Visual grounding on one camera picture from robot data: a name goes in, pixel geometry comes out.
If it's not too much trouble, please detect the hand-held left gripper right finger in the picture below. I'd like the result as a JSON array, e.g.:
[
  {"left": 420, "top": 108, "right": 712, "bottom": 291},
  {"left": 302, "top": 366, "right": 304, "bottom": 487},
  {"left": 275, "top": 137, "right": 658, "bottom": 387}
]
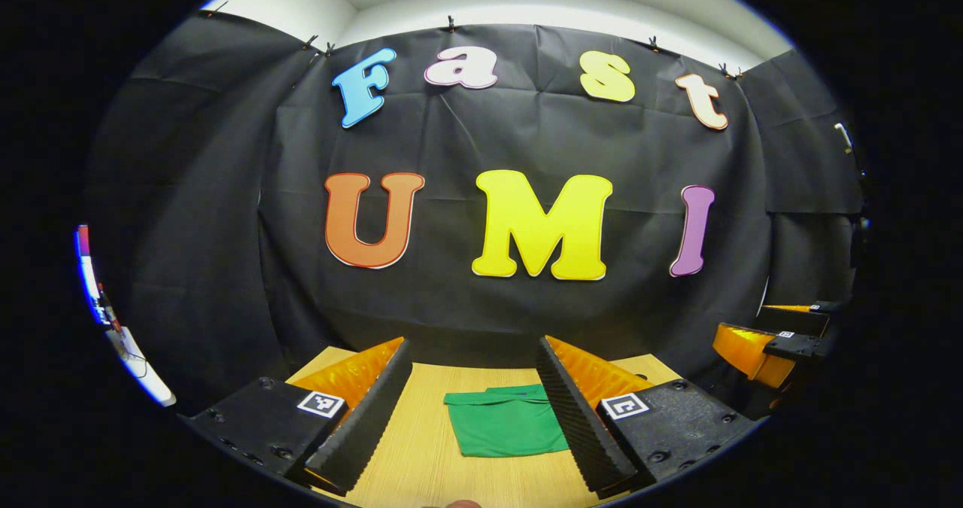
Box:
[{"left": 536, "top": 335, "right": 757, "bottom": 500}]

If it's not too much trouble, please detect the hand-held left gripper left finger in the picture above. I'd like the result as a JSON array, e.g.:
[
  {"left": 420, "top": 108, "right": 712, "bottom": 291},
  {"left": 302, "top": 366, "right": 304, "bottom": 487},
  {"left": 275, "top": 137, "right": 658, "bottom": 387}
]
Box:
[{"left": 181, "top": 336, "right": 415, "bottom": 497}]

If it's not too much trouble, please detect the green T-shirt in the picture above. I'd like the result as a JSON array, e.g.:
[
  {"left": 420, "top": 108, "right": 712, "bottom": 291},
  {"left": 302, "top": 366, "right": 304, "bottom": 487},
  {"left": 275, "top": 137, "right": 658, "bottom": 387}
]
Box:
[{"left": 444, "top": 385, "right": 570, "bottom": 458}]

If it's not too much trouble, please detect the white side desk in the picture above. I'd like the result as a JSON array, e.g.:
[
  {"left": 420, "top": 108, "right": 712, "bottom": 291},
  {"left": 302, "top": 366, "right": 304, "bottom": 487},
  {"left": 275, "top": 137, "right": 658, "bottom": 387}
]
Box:
[{"left": 111, "top": 326, "right": 178, "bottom": 408}]

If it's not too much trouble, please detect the black backdrop cloth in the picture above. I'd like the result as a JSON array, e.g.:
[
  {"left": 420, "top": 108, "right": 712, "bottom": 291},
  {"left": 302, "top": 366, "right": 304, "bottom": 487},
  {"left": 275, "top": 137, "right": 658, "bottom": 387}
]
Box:
[{"left": 83, "top": 11, "right": 866, "bottom": 411}]

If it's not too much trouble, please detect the lit monitor screen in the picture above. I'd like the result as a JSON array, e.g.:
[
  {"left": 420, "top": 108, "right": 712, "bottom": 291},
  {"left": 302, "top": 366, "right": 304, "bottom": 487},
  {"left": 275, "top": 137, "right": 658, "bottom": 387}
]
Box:
[{"left": 75, "top": 224, "right": 115, "bottom": 328}]

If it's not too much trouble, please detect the row of black clips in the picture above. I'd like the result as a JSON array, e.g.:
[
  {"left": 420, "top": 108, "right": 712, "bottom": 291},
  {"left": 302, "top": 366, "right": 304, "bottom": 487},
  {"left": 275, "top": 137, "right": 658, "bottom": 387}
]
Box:
[{"left": 203, "top": 0, "right": 746, "bottom": 80}]

